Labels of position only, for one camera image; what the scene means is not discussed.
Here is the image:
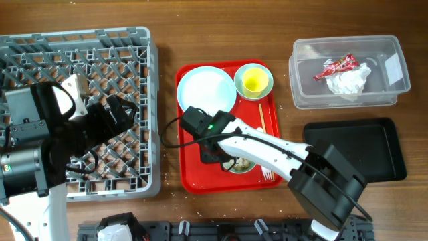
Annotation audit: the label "red plastic tray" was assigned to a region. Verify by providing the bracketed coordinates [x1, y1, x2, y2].
[175, 59, 284, 195]

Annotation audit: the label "grey dishwasher rack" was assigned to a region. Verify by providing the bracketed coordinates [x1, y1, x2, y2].
[1, 27, 161, 202]

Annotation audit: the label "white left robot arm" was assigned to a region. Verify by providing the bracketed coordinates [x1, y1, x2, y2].
[1, 95, 138, 240]

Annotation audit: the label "red snack wrapper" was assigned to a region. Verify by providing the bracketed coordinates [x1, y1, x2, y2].
[313, 54, 360, 81]

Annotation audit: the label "small green bowl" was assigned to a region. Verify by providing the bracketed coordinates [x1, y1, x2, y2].
[233, 63, 274, 101]

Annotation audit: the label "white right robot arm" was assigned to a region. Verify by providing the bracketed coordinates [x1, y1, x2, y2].
[186, 110, 372, 240]

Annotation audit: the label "white napkin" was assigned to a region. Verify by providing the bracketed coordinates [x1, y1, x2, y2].
[325, 63, 371, 102]

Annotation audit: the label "white plastic fork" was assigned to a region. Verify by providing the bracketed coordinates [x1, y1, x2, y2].
[255, 126, 273, 181]

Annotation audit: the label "rice and food scraps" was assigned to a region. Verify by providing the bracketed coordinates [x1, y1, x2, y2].
[233, 158, 251, 171]

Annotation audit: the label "green bowl with rice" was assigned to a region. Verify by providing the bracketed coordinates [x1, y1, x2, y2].
[222, 158, 256, 174]

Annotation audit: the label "clear plastic bin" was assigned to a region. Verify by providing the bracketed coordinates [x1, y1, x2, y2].
[289, 35, 411, 110]

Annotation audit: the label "wooden chopstick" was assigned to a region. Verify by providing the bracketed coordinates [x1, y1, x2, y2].
[258, 104, 275, 181]

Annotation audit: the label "yellow cup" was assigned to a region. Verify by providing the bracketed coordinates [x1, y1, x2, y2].
[242, 68, 269, 98]

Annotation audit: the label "light blue plate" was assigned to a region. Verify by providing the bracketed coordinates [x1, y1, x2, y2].
[176, 66, 237, 116]

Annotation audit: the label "black waste tray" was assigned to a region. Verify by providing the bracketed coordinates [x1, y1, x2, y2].
[303, 118, 407, 183]

